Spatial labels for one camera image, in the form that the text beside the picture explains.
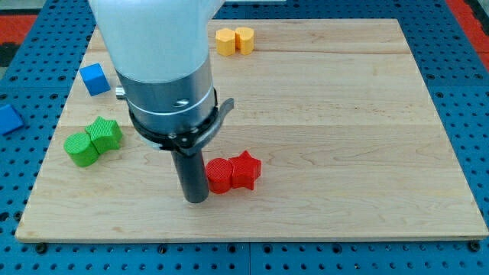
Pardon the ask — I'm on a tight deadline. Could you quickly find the blue block at edge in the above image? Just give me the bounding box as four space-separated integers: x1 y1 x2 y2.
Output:
0 104 24 135

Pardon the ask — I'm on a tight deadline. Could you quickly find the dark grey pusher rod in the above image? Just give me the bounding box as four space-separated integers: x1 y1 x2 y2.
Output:
171 150 209 203

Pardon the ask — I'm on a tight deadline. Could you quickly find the blue cube block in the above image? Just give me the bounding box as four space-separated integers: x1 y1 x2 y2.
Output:
79 63 111 96

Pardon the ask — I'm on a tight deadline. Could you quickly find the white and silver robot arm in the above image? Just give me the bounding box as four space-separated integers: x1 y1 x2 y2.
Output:
89 0 224 150

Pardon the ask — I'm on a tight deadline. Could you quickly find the red star block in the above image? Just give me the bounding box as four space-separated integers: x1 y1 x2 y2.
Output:
228 150 262 190

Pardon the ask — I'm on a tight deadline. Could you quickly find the wooden board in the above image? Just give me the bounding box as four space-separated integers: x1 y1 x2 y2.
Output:
16 19 488 244

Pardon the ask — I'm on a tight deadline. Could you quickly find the black clamp with lever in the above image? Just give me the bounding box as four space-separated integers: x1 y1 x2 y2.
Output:
129 98 235 156

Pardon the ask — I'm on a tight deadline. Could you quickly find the yellow heart block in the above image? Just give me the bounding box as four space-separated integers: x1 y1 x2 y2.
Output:
235 27 254 55

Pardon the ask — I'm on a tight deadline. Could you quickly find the green star block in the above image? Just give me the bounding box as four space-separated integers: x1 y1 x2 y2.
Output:
85 116 122 154

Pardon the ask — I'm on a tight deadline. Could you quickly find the yellow hexagon block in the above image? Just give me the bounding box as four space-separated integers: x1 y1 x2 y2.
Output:
215 28 236 57

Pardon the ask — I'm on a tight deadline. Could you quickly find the red cylinder block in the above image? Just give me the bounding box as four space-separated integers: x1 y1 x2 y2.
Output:
206 158 233 194

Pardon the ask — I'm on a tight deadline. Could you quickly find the green cylinder block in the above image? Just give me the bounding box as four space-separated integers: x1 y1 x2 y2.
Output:
63 132 99 167

